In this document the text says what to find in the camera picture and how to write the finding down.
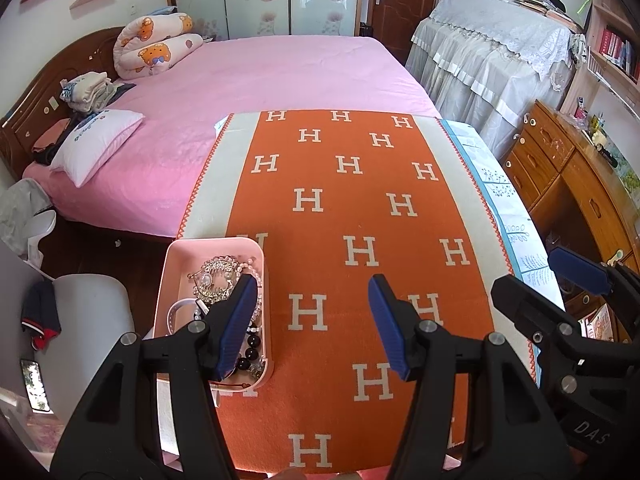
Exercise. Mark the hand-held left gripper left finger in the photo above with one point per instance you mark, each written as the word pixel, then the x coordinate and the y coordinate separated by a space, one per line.
pixel 240 320

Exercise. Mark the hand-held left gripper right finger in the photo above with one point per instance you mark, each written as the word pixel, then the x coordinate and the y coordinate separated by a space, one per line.
pixel 387 325

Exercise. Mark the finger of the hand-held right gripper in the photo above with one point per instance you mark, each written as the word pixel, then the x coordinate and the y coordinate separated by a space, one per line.
pixel 580 270
pixel 525 305

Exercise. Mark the pink jewelry tray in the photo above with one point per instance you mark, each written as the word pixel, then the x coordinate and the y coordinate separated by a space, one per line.
pixel 175 270

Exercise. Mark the wooden desk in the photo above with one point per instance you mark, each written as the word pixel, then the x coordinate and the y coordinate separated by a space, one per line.
pixel 580 185

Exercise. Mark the orange patterned blanket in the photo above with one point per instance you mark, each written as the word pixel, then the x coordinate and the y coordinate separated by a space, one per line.
pixel 325 260

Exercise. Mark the blue print tablecloth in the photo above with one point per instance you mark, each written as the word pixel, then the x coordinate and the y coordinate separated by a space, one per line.
pixel 505 210

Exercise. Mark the white chair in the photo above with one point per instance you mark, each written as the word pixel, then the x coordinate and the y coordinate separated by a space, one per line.
pixel 85 305

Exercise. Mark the navy and red garment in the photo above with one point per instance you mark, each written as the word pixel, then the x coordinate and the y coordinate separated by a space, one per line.
pixel 40 310

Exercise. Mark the white pillow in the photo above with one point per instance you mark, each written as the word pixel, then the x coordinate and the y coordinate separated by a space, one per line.
pixel 95 145

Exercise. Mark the row of red books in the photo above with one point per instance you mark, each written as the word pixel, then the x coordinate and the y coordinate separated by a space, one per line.
pixel 610 42

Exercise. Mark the lace-covered cabinet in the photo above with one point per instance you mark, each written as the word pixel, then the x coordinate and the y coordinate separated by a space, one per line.
pixel 475 50

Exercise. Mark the grey cloth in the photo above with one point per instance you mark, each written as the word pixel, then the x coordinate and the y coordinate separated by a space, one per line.
pixel 20 210

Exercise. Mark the pink bed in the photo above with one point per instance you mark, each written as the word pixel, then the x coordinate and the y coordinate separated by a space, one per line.
pixel 275 70

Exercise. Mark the wooden bookshelf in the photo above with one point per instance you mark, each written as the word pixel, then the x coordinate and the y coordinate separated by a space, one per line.
pixel 600 15

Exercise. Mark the dark folded clothes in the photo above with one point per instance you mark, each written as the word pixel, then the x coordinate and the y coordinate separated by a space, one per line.
pixel 47 142

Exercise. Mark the stack of books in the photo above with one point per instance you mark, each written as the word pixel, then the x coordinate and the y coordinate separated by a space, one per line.
pixel 535 2

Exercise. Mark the folded beige clothes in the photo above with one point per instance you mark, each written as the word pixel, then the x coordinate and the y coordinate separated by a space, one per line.
pixel 85 90

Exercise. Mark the rolled bear print quilt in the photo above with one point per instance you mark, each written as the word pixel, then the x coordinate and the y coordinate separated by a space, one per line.
pixel 145 40

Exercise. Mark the wooden headboard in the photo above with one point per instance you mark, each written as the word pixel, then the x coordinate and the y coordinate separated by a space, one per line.
pixel 35 85

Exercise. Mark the brown wooden door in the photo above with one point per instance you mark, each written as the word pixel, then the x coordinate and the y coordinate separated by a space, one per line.
pixel 405 5

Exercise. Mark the floral glass wardrobe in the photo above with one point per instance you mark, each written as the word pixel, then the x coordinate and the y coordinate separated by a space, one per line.
pixel 250 0

